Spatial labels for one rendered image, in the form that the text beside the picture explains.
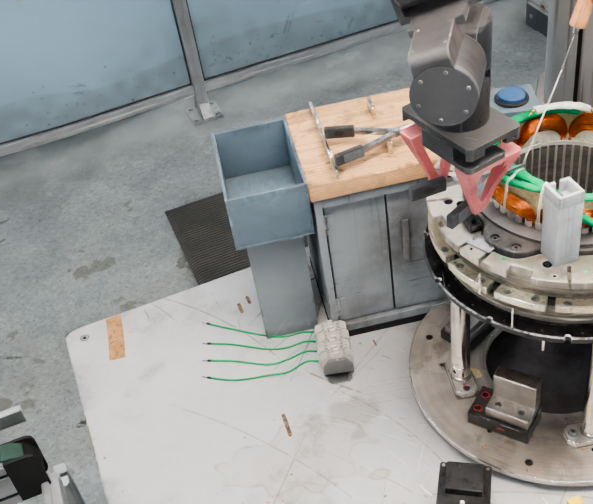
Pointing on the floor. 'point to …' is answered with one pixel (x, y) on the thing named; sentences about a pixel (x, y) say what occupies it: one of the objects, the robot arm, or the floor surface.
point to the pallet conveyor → (11, 467)
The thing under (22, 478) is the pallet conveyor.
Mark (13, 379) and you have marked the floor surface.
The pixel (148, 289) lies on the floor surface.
